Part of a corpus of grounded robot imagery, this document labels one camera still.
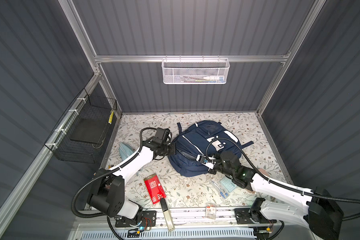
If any navy blue student backpack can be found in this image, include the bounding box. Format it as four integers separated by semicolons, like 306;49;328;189
168;120;254;177

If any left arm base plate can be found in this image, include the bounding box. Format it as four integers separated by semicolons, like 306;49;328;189
114;211;158;228

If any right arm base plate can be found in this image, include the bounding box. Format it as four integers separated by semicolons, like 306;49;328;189
234;208;277;225

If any clear blue pen case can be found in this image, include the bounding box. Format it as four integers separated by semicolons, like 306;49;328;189
210;180;229;199

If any small clear packet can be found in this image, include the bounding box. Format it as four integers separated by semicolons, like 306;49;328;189
206;203;216;220

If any white tube in basket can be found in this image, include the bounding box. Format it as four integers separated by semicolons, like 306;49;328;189
203;76;225;82

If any light green calculator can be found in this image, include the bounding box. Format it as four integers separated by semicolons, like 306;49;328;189
220;177;237;193

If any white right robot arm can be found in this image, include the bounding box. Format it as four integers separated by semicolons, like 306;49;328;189
197;151;360;240

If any white wire mesh basket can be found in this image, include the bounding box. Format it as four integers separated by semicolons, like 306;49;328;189
161;57;230;85

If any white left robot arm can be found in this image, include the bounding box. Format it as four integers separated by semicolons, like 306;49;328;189
71;127;175;225

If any light blue cloth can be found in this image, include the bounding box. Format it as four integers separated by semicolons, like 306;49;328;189
119;143;136;163

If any red notebook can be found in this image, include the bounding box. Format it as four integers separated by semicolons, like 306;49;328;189
144;174;167;205

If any black wire wall basket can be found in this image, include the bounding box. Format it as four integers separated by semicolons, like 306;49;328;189
45;90;118;164

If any black silver stapler tool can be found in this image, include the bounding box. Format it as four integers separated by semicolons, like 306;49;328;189
160;198;175;232

